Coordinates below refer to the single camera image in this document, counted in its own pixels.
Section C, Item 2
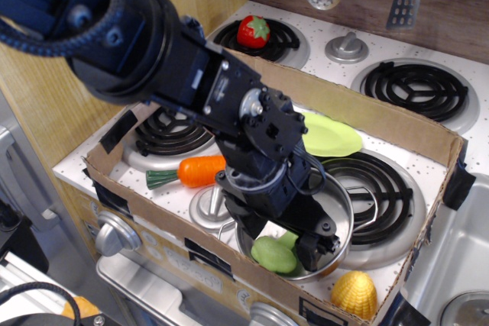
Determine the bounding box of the back right black burner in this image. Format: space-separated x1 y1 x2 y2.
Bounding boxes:
359 61 468 122

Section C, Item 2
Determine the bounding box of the hanging metal grater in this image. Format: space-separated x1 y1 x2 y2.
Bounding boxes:
386 0 420 30

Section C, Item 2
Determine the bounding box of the front right black burner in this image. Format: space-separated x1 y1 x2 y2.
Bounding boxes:
322 152 413 246

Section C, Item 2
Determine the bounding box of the back left black burner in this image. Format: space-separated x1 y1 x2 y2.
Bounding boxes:
209 18 300 62

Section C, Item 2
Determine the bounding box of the brown cardboard fence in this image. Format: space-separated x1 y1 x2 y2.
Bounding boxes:
86 54 467 325

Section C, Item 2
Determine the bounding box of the yellow toy corn cob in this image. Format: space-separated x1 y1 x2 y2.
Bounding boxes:
331 270 377 320

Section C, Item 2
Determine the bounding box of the silver stovetop knob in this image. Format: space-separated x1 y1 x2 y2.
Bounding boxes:
189 185 234 233
325 31 369 64

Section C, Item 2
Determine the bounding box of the green toy broccoli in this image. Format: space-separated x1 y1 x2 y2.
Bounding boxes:
251 231 298 274

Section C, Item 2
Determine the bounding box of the front left black burner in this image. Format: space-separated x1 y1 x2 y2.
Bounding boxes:
135 107 212 157

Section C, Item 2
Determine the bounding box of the light green toy plate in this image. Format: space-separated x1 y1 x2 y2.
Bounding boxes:
303 112 363 157

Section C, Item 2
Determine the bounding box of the orange object bottom left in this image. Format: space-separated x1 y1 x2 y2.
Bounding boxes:
60 296 100 320

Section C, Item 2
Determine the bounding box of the stainless steel sink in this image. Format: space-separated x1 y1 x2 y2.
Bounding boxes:
400 174 488 325

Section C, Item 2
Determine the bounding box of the black cable bottom left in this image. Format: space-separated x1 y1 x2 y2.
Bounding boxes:
0 281 82 326

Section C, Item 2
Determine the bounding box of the silver oven door handle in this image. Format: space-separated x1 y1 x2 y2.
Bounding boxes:
96 254 198 326

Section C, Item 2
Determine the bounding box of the silver stovetop knob front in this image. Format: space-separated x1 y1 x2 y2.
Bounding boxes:
189 185 234 233

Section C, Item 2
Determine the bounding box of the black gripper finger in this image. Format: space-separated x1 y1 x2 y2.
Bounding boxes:
295 234 332 272
229 207 270 239

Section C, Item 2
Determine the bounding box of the silver oven knob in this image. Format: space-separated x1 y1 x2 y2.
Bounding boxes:
96 211 142 257
249 302 296 326

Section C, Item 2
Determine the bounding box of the stainless steel pan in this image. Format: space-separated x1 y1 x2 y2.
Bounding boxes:
235 174 355 281

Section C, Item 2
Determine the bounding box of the silver stovetop knob back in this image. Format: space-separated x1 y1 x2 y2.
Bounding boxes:
325 31 369 64

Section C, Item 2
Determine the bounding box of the silver oven front knob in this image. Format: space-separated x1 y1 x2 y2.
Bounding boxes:
96 211 142 257

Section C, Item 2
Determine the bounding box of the orange toy carrot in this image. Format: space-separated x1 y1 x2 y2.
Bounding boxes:
145 156 226 190

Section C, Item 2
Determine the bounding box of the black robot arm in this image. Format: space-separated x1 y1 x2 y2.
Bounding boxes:
1 0 339 272

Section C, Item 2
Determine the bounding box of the black burner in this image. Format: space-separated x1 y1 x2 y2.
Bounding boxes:
135 107 212 157
359 61 468 122
322 152 413 246
209 18 300 62

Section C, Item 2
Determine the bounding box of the red toy strawberry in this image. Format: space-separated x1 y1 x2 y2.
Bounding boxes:
236 15 270 49

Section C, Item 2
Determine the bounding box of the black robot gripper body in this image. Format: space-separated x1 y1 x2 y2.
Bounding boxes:
216 138 334 240

